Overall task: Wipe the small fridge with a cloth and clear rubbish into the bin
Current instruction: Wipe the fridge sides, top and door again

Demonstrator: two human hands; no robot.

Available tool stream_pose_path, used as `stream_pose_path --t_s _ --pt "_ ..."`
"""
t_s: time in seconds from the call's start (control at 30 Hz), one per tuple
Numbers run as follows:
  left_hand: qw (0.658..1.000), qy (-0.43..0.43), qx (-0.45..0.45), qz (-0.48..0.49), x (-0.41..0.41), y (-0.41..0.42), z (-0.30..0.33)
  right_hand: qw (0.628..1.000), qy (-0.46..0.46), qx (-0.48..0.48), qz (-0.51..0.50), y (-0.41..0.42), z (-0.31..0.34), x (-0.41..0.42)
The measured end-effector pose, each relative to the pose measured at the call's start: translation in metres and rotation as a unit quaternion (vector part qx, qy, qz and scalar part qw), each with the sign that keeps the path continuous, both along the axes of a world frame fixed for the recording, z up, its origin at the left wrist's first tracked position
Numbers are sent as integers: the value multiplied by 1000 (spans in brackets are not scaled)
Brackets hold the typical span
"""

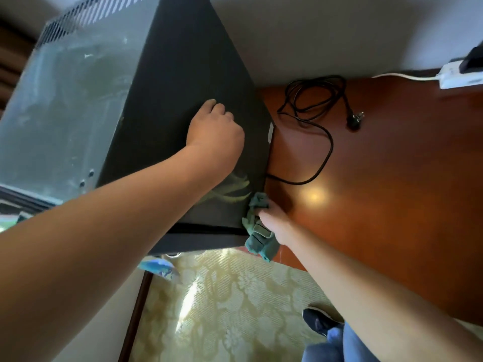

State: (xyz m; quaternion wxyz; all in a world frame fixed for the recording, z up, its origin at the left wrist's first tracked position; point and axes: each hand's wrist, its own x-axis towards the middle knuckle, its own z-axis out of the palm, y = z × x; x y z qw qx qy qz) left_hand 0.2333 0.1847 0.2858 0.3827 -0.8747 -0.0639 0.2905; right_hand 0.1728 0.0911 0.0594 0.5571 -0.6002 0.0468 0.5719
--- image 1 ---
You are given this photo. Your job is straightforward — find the person's legs in blue jeans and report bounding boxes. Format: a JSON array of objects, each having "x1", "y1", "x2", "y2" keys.
[{"x1": 301, "y1": 322, "x2": 382, "y2": 362}]

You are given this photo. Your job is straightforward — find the person's right forearm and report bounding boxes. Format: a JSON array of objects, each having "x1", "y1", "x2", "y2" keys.
[{"x1": 283, "y1": 226, "x2": 483, "y2": 362}]

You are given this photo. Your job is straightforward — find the black power adapter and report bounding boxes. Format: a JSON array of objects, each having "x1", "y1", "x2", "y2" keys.
[{"x1": 458, "y1": 41, "x2": 483, "y2": 75}]

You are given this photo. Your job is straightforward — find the person's left forearm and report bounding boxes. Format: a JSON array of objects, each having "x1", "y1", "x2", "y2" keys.
[{"x1": 0, "y1": 146, "x2": 223, "y2": 362}]

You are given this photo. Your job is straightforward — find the green blue cleaning cloth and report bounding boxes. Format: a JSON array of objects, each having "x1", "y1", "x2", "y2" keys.
[{"x1": 241, "y1": 192, "x2": 281, "y2": 262}]

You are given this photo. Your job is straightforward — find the person's right black shoe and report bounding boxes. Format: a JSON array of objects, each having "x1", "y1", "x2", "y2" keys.
[{"x1": 301, "y1": 307, "x2": 344, "y2": 338}]

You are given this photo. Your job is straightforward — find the black power cable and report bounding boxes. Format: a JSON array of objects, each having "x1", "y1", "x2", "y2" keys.
[{"x1": 266, "y1": 75, "x2": 366, "y2": 186}]

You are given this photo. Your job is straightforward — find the person's right hand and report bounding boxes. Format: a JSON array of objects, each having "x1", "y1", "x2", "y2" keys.
[{"x1": 257, "y1": 199, "x2": 297, "y2": 247}]

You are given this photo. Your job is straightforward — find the brown curtain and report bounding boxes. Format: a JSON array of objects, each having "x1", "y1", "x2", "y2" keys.
[{"x1": 0, "y1": 18, "x2": 38, "y2": 121}]

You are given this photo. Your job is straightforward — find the grey mini fridge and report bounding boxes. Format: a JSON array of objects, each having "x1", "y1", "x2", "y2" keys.
[{"x1": 0, "y1": 0, "x2": 276, "y2": 255}]

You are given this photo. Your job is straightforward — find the person's left hand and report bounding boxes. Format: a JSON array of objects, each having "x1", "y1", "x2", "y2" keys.
[{"x1": 177, "y1": 99, "x2": 246, "y2": 185}]

